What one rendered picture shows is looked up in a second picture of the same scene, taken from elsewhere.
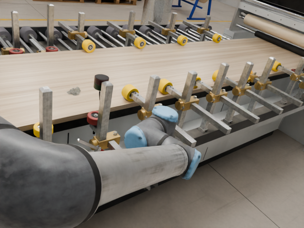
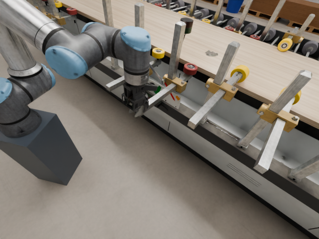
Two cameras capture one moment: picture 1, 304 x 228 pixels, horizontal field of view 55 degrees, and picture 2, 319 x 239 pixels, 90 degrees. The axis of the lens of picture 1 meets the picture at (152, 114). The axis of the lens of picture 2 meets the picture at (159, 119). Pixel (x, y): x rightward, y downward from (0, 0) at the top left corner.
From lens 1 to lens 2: 106 cm
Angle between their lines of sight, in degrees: 60
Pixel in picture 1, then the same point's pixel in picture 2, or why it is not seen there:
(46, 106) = (136, 18)
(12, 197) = not seen: outside the picture
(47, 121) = not seen: hidden behind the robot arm
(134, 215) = (199, 174)
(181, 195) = (244, 212)
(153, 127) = (102, 29)
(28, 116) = (164, 45)
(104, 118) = (172, 58)
